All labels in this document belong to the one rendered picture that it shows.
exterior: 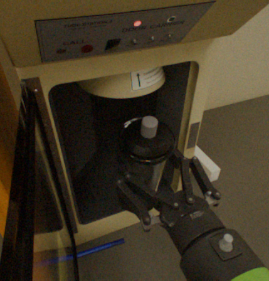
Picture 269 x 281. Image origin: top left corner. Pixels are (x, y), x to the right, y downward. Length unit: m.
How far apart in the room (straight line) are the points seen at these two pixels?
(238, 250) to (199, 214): 0.06
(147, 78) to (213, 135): 0.60
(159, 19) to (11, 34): 0.15
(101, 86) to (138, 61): 0.08
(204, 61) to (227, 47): 0.64
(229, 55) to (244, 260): 0.90
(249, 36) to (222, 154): 0.48
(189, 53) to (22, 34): 0.27
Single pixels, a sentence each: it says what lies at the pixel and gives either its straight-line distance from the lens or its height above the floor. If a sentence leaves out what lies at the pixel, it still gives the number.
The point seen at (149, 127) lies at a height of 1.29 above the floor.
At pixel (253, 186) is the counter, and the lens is 0.87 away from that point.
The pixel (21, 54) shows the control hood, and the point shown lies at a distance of 0.32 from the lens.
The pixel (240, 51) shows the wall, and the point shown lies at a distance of 1.17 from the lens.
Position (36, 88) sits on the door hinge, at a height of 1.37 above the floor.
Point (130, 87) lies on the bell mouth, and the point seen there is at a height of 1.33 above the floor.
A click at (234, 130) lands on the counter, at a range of 1.07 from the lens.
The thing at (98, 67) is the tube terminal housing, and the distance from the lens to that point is 0.40.
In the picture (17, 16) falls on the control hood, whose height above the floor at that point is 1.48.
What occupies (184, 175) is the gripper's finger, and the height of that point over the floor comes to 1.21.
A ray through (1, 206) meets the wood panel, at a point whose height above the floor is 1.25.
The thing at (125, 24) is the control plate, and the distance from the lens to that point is 0.30.
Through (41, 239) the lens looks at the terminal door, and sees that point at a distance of 0.27.
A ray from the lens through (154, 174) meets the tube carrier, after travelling 0.50.
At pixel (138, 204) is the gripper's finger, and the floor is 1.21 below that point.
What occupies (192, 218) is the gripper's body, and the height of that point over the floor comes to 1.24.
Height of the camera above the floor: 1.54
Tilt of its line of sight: 40 degrees down
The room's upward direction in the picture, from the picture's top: straight up
